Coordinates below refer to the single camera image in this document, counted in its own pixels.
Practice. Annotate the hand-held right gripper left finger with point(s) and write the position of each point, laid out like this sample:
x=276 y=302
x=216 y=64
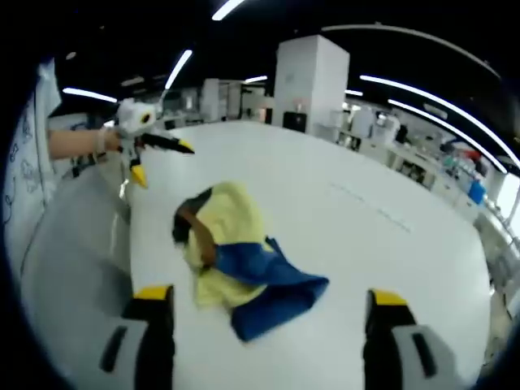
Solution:
x=156 y=345

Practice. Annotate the black box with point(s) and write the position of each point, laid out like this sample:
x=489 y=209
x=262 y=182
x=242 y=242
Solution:
x=294 y=121

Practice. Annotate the white shelf counter row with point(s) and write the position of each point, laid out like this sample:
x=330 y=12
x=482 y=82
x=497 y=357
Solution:
x=406 y=158

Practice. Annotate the person's white printed shirt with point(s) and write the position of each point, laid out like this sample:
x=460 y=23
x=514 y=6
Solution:
x=28 y=162

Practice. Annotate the yellow and blue garment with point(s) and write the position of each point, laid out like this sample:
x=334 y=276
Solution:
x=235 y=211

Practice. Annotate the blue crate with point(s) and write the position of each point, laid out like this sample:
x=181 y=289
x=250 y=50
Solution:
x=476 y=190

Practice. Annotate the long curved ceiling light strip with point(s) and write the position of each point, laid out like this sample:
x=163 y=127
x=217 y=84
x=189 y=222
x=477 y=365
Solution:
x=414 y=107
x=430 y=96

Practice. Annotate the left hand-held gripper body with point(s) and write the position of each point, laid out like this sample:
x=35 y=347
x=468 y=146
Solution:
x=132 y=115

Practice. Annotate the white square pillar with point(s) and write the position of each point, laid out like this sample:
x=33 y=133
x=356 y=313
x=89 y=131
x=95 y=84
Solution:
x=313 y=81

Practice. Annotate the person's left hand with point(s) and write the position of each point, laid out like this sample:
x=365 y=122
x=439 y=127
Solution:
x=109 y=141

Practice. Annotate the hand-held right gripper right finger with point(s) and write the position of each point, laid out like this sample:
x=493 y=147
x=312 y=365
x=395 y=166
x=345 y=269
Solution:
x=386 y=345

